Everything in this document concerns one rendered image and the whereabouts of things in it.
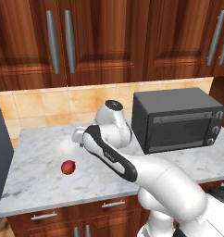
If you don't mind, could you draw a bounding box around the dark grey fridge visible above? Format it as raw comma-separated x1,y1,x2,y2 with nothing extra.
0,92,15,215

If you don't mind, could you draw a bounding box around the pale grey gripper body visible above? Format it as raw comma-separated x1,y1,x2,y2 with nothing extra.
71,126,88,148

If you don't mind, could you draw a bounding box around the dark grey toaster oven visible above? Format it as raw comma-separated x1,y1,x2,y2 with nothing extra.
131,87,224,156

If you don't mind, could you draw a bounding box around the wooden drawer front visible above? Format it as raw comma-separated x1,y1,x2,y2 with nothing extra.
6,205,81,231
198,178,224,193
78,194,143,220

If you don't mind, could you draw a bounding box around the wooden base cupboard door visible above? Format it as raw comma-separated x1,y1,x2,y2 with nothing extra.
11,219,84,237
81,208,143,237

